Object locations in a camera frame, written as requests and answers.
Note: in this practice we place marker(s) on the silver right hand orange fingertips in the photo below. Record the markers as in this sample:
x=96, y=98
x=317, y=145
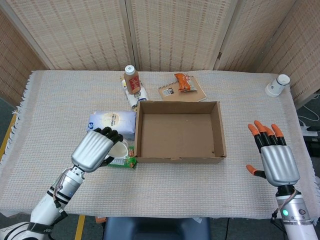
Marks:
x=280, y=165

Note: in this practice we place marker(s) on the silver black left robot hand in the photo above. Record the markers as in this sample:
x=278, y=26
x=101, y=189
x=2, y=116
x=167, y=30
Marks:
x=91, y=150

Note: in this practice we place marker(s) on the white paper cup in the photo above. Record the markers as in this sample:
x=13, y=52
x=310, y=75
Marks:
x=120, y=150

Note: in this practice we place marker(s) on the pale blue wet wipes pack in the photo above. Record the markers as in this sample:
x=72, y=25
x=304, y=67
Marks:
x=112, y=120

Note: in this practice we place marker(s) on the green snack packet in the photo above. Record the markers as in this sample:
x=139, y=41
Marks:
x=127, y=162

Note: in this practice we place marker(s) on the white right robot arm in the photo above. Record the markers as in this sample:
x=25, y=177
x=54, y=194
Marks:
x=297, y=212

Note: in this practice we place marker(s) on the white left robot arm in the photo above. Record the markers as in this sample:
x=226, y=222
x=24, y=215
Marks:
x=47, y=205

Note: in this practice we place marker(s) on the white snack package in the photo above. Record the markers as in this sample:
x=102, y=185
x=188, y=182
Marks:
x=141, y=97

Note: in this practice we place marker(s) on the open brown cardboard box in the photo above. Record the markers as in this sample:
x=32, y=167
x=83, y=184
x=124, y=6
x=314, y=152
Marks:
x=180, y=132

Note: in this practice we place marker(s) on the orange snack packet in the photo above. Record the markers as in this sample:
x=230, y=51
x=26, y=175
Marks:
x=184, y=82

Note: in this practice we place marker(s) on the white power strip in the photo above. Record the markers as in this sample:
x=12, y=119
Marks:
x=306, y=130

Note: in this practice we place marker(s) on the milk tea bottle red label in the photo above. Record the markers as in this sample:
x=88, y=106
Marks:
x=132, y=82

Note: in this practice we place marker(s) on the dark blue chair seat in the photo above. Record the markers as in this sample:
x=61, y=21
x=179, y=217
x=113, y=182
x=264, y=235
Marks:
x=155, y=230

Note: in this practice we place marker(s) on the brown kraft spiral notebook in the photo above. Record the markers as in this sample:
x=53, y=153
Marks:
x=190, y=96

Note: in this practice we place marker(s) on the woven folding screen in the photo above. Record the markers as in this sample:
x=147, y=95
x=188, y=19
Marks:
x=75, y=32

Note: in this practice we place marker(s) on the metal screen hinge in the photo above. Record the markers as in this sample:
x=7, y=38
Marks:
x=219, y=55

